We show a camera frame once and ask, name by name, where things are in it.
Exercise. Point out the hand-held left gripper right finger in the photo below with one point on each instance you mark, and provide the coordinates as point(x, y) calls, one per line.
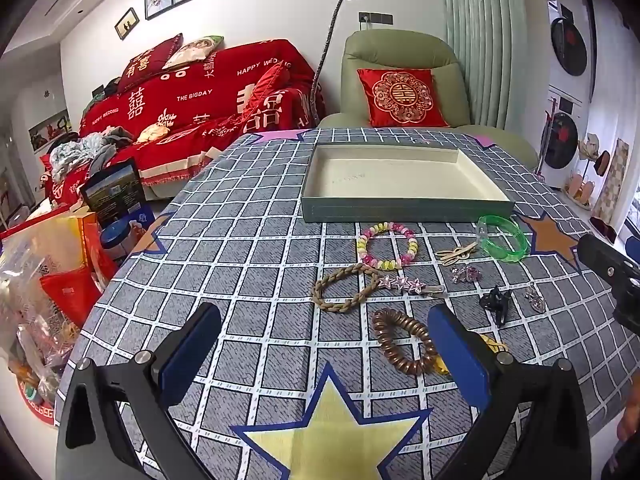
point(460, 355)

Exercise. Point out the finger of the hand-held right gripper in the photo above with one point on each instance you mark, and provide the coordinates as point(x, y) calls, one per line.
point(629, 305)
point(607, 257)

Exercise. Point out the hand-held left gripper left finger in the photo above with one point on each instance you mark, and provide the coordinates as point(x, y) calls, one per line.
point(192, 350)

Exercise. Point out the black claw hair clip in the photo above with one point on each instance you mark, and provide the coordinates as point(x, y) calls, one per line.
point(492, 302)

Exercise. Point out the silver crystal earring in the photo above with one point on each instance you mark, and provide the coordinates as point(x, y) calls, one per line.
point(535, 300)

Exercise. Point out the pink star hair clip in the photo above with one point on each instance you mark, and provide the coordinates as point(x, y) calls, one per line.
point(400, 282)

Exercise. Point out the green translucent bangle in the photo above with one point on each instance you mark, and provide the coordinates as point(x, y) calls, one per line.
point(505, 256)

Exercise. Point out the grey-green tray with cream lining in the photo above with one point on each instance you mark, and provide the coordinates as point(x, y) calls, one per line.
point(390, 175)

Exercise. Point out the checked beige board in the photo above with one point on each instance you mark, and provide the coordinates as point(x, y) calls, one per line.
point(612, 180)

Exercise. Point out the purple rhinestone hair clip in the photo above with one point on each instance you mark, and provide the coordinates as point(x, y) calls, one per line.
point(465, 275)

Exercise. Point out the gold bow hair clip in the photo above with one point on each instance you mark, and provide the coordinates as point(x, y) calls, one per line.
point(452, 254)

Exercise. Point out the lotus flower ornament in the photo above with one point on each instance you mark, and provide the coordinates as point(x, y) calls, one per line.
point(592, 152)

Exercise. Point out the grey checked star tablecloth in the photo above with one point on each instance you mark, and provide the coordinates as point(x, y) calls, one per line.
point(250, 260)

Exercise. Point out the white washing machine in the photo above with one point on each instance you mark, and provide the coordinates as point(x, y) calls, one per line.
point(562, 140)

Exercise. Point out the blue round jar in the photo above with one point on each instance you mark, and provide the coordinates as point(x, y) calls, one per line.
point(116, 242)

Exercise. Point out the red gift bag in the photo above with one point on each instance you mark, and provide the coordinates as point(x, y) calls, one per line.
point(70, 290)

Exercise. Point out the red mop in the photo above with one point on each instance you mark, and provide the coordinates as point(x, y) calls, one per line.
point(547, 130)

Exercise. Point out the red round floor mat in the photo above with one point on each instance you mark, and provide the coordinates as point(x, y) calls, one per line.
point(37, 407)

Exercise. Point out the dark printed box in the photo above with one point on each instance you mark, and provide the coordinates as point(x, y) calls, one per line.
point(115, 192)

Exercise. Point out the white stacked dryer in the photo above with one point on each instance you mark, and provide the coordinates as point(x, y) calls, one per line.
point(567, 45)

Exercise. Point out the pile of grey clothes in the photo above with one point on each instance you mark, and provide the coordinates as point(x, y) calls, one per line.
point(85, 152)

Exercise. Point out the red printed sofa cover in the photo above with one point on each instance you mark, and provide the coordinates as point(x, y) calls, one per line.
point(210, 95)

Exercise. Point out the pale green curtain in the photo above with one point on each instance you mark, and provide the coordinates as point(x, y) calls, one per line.
point(480, 35)

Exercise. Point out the red embroidered cushion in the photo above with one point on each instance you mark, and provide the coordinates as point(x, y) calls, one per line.
point(402, 95)

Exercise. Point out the red ruffled pillow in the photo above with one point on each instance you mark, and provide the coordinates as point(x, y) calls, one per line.
point(265, 90)

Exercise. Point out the dark red square pillow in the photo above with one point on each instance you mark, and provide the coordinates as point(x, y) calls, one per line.
point(145, 67)

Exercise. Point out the green armchair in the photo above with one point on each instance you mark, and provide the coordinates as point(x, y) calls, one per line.
point(395, 47)

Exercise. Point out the photo print pillow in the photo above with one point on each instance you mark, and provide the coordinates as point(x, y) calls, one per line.
point(195, 50)

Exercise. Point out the wall poster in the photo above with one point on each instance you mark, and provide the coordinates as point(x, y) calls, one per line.
point(49, 130)

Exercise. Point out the small black picture frame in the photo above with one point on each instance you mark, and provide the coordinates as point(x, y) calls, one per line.
point(126, 23)

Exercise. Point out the dark wall switch panel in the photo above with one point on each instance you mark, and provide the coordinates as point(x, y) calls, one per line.
point(375, 18)

